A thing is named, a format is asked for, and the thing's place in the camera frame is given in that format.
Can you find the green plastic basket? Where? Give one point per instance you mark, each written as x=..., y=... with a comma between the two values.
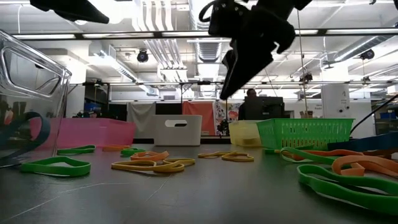
x=304, y=133

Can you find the orange hanging cloth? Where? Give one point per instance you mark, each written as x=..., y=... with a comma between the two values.
x=199, y=107

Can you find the pink plastic bin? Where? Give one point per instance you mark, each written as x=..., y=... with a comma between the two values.
x=93, y=132

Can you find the black pipe truss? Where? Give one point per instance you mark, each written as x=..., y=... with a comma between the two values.
x=203, y=82

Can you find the white plastic bin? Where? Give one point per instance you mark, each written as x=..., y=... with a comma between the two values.
x=186, y=133

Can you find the orange rubber band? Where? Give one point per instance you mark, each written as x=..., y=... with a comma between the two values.
x=339, y=152
x=149, y=155
x=367, y=163
x=116, y=148

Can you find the floral poster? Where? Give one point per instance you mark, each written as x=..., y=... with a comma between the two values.
x=222, y=112

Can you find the black overhead light bar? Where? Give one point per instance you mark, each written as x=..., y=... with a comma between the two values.
x=321, y=31

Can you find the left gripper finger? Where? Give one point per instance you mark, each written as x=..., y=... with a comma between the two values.
x=74, y=11

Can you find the round silver duct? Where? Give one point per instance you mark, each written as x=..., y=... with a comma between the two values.
x=357, y=46

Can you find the blue storage crate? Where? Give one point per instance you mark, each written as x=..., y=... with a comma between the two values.
x=90, y=107

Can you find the grey hanging cloth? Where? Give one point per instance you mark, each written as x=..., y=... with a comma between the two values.
x=140, y=118

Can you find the yellow plastic bin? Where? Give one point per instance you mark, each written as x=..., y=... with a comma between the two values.
x=244, y=129

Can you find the blue rubber band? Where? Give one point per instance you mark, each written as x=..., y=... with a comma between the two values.
x=43, y=133
x=367, y=142

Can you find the person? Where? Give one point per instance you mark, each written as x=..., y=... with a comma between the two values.
x=248, y=105

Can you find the yellow rubber band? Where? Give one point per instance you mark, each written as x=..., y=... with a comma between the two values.
x=149, y=167
x=237, y=157
x=214, y=154

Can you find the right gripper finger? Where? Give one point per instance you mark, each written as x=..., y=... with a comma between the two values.
x=248, y=65
x=228, y=59

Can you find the clear plastic bin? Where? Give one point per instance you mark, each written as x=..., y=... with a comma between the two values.
x=31, y=77

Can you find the black monitor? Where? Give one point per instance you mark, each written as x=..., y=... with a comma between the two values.
x=270, y=109

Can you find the thin vertical rod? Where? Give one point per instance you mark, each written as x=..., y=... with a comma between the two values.
x=301, y=68

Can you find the silver ventilation duct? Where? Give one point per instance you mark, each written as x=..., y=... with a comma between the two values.
x=202, y=51

